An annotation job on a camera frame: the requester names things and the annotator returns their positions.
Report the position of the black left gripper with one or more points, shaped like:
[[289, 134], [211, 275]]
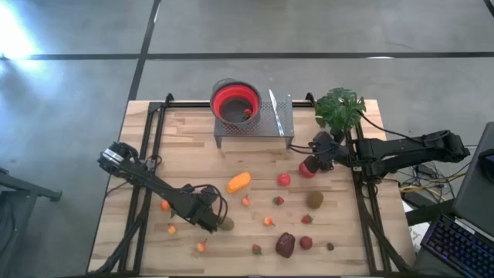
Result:
[[202, 216]]

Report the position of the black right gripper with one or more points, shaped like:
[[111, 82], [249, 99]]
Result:
[[327, 148]]

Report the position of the brown kiwi fruit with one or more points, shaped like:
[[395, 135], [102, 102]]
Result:
[[315, 200], [228, 224]]

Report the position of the large red apple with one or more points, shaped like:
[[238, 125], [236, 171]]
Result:
[[303, 172]]

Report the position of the small yellow red peach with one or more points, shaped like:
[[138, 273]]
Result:
[[171, 229], [201, 246], [245, 201]]

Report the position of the red tomato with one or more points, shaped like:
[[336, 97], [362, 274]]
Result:
[[284, 179]]

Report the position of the red strawberry with green leaves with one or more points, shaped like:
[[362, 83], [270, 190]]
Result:
[[278, 201], [256, 249], [306, 219]]

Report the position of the yellow orange mango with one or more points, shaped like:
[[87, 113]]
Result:
[[239, 182]]

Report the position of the small orange yellow pear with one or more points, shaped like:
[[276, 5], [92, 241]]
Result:
[[268, 221]]

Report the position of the small orange fruit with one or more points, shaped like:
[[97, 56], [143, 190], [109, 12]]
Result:
[[165, 205]]

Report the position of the dark red bell pepper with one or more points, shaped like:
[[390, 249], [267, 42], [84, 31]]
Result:
[[285, 245]]

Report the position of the red pomegranate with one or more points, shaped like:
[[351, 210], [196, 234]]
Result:
[[305, 242]]

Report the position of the small dark brown fruit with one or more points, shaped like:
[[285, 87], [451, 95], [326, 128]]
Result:
[[330, 246]]

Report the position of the red collapsible colander bowl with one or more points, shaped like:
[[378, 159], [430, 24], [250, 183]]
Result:
[[231, 92]]

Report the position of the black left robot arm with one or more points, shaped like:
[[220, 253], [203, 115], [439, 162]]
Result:
[[154, 185]]

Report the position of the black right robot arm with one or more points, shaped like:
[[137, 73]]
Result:
[[386, 154]]

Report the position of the green plant in white pot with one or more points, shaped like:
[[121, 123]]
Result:
[[339, 110]]

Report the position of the silver kitchen knife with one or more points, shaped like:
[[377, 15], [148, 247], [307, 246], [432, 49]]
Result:
[[276, 114]]

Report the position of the black power adapter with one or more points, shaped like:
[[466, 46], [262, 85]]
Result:
[[424, 170], [415, 199]]

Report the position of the white paper sheet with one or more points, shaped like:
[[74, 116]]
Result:
[[418, 235]]

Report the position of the dark grey desk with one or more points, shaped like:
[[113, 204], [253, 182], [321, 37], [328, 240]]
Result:
[[474, 185]]

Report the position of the black backlit keyboard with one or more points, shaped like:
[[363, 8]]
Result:
[[459, 247]]

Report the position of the black rounded device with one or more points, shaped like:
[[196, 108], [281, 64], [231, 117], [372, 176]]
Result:
[[487, 160]]

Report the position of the grey metal cart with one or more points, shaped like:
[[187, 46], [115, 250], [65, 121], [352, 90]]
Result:
[[31, 189]]

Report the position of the black aluminium table frame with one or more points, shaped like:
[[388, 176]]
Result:
[[185, 104]]

